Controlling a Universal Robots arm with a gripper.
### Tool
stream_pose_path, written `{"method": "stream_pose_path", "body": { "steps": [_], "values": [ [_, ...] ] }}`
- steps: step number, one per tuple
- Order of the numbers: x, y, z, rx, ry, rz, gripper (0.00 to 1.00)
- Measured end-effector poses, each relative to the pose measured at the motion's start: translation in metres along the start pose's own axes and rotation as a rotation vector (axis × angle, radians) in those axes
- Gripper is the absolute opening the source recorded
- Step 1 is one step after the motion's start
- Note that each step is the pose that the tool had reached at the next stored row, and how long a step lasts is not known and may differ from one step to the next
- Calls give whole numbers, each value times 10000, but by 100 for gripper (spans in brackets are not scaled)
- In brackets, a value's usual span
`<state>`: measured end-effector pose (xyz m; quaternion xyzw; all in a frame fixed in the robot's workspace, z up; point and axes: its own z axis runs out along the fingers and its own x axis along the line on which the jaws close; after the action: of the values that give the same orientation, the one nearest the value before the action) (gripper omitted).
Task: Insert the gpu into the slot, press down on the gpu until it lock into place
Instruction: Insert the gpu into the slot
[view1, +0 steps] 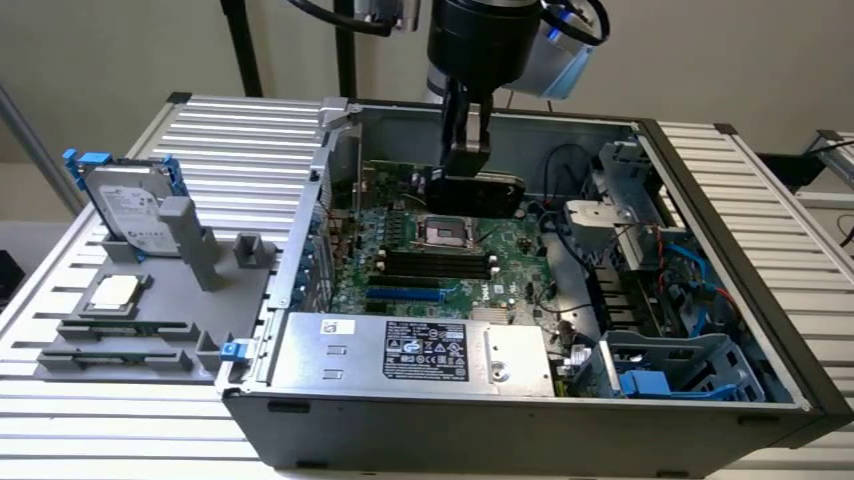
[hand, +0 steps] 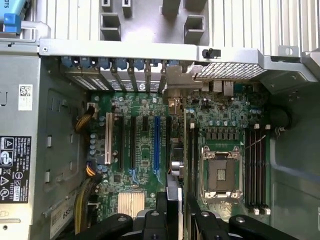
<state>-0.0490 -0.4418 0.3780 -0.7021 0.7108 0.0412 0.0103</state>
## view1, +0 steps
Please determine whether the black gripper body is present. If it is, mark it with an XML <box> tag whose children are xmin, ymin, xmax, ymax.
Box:
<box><xmin>426</xmin><ymin>0</ymin><xmax>539</xmax><ymax>95</ymax></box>

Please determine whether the graphics card with black shroud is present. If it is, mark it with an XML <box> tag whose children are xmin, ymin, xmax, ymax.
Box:
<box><xmin>361</xmin><ymin>158</ymin><xmax>530</xmax><ymax>220</ymax></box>

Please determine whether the black RAM slot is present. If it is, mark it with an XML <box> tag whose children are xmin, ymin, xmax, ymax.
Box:
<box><xmin>375</xmin><ymin>255</ymin><xmax>502</xmax><ymax>270</ymax></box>
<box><xmin>371</xmin><ymin>268</ymin><xmax>502</xmax><ymax>283</ymax></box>
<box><xmin>374</xmin><ymin>261</ymin><xmax>502</xmax><ymax>276</ymax></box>
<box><xmin>377</xmin><ymin>248</ymin><xmax>502</xmax><ymax>263</ymax></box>

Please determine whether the blue expansion slot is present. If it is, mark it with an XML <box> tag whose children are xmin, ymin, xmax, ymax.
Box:
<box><xmin>363</xmin><ymin>286</ymin><xmax>449</xmax><ymax>305</ymax></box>

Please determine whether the CPU socket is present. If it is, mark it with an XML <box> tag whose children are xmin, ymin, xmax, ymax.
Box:
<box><xmin>411</xmin><ymin>214</ymin><xmax>483</xmax><ymax>252</ymax></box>

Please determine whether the green motherboard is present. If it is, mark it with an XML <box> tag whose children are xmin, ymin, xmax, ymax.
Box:
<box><xmin>329</xmin><ymin>198</ymin><xmax>557</xmax><ymax>322</ymax></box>

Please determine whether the black stand leg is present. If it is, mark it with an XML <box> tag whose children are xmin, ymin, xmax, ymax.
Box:
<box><xmin>333</xmin><ymin>0</ymin><xmax>361</xmax><ymax>99</ymax></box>
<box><xmin>224</xmin><ymin>0</ymin><xmax>267</xmax><ymax>99</ymax></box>

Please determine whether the grey metal drive cage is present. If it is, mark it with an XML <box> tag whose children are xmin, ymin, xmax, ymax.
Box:
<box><xmin>562</xmin><ymin>138</ymin><xmax>690</xmax><ymax>256</ymax></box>

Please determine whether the silver power supply unit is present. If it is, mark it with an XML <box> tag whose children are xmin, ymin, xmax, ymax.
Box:
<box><xmin>268</xmin><ymin>311</ymin><xmax>559</xmax><ymax>399</ymax></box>

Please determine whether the blue disk bay latch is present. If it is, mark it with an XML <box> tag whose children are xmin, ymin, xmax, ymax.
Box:
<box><xmin>618</xmin><ymin>368</ymin><xmax>674</xmax><ymax>400</ymax></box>

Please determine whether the grey parts rack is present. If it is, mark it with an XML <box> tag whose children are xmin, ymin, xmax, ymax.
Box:
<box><xmin>38</xmin><ymin>195</ymin><xmax>284</xmax><ymax>386</ymax></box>

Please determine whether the grey disk bay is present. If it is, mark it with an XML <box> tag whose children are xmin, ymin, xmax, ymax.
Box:
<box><xmin>586</xmin><ymin>329</ymin><xmax>768</xmax><ymax>402</ymax></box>

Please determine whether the open black PC case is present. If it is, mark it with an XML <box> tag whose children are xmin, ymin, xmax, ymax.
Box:
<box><xmin>218</xmin><ymin>96</ymin><xmax>854</xmax><ymax>472</ymax></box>

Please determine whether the silver CPU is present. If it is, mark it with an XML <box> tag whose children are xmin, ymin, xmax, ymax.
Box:
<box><xmin>88</xmin><ymin>274</ymin><xmax>143</xmax><ymax>310</ymax></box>

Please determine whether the green RAM stick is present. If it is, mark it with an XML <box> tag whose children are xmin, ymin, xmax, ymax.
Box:
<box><xmin>60</xmin><ymin>319</ymin><xmax>190</xmax><ymax>337</ymax></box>
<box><xmin>43</xmin><ymin>349</ymin><xmax>182</xmax><ymax>367</ymax></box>

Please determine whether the black box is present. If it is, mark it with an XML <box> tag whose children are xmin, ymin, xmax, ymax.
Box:
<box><xmin>0</xmin><ymin>249</ymin><xmax>27</xmax><ymax>302</ymax></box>

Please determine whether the black wire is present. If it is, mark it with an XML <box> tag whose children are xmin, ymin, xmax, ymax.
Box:
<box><xmin>541</xmin><ymin>143</ymin><xmax>597</xmax><ymax>211</ymax></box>

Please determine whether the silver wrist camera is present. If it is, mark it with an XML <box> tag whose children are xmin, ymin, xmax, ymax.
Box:
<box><xmin>350</xmin><ymin>0</ymin><xmax>427</xmax><ymax>30</ymax></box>

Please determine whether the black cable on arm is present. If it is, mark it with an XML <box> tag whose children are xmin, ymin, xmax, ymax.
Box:
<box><xmin>538</xmin><ymin>0</ymin><xmax>614</xmax><ymax>49</ymax></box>

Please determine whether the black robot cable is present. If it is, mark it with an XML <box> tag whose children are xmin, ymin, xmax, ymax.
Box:
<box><xmin>284</xmin><ymin>0</ymin><xmax>397</xmax><ymax>37</ymax></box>

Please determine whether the blue wire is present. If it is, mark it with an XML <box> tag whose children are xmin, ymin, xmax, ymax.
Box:
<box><xmin>657</xmin><ymin>242</ymin><xmax>733</xmax><ymax>331</ymax></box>

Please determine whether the red wire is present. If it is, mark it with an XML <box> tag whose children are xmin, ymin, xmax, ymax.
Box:
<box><xmin>657</xmin><ymin>227</ymin><xmax>746</xmax><ymax>321</ymax></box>

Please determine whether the hard disk in blue bracket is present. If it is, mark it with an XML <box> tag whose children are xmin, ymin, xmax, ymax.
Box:
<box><xmin>62</xmin><ymin>151</ymin><xmax>187</xmax><ymax>263</ymax></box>

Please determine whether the grey metal post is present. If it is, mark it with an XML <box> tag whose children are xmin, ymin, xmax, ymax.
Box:
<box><xmin>0</xmin><ymin>83</ymin><xmax>71</xmax><ymax>214</ymax></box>

